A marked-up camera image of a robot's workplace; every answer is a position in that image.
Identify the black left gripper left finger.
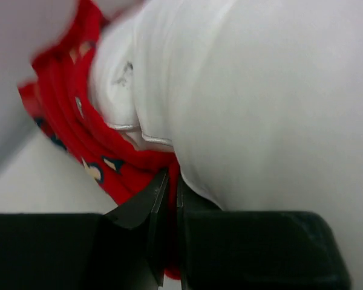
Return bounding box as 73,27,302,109
0,170,169,289

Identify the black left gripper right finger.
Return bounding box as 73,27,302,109
177,181,351,289

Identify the white pillow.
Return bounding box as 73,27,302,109
90,1,363,211

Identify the red patterned pillowcase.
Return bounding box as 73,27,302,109
18,1,180,280

